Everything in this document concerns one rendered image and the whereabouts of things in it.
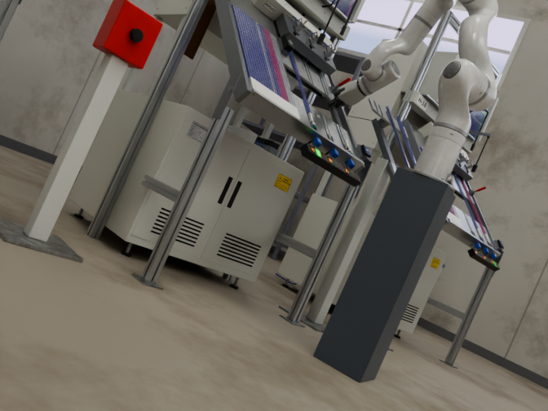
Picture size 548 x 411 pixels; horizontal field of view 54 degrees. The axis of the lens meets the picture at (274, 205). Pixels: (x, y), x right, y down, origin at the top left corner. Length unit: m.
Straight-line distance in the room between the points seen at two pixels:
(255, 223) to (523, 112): 3.93
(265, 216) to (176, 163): 0.53
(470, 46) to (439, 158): 0.43
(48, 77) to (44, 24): 0.41
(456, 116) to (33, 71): 3.65
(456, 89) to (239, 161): 0.90
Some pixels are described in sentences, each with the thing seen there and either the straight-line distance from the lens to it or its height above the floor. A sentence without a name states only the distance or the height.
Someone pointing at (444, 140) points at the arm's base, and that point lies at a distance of 1.91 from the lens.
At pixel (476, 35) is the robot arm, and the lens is 2.10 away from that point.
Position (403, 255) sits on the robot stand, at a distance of 1.81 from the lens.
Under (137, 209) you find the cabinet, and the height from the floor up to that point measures 0.18.
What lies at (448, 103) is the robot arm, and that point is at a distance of 1.95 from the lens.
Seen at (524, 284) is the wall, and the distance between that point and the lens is 5.48.
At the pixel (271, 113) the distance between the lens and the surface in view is 1.94.
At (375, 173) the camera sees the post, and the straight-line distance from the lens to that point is 2.55.
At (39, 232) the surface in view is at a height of 0.03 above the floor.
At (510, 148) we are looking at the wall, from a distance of 5.74.
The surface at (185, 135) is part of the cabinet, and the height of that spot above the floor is 0.52.
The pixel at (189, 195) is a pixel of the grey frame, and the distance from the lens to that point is 1.82.
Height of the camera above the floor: 0.37
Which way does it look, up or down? 1 degrees up
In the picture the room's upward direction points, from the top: 24 degrees clockwise
